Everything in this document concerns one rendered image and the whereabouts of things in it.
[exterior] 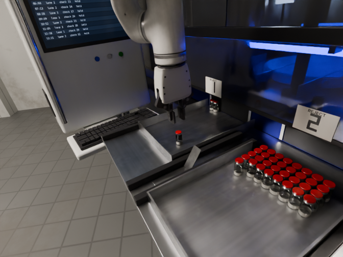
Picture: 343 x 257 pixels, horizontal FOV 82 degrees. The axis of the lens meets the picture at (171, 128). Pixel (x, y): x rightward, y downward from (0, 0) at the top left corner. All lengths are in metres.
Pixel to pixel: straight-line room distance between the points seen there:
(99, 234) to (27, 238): 0.52
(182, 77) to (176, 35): 0.11
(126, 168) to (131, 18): 0.40
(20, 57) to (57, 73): 3.15
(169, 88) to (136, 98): 0.62
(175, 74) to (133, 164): 0.29
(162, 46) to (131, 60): 0.60
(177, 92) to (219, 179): 0.26
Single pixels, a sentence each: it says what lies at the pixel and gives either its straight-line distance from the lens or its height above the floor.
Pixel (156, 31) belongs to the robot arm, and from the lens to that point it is 0.51.
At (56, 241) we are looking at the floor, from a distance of 1.72.
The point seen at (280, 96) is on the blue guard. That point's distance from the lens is 0.56.
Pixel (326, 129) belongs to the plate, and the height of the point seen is 1.01.
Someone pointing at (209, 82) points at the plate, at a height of 1.03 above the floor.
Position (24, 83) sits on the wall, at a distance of 4.26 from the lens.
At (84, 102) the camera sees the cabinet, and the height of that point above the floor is 0.93.
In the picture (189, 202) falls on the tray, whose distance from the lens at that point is 0.48.
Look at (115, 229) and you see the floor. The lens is 1.59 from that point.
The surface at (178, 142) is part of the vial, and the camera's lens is 0.64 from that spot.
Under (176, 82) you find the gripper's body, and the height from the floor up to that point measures 1.10.
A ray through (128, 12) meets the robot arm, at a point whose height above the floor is 1.27.
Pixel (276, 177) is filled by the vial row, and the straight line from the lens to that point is 0.50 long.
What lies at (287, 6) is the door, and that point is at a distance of 0.55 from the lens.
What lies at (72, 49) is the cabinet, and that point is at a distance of 1.00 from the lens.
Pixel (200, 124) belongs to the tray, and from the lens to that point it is 0.76.
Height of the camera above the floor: 1.26
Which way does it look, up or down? 30 degrees down
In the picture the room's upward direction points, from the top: 6 degrees counter-clockwise
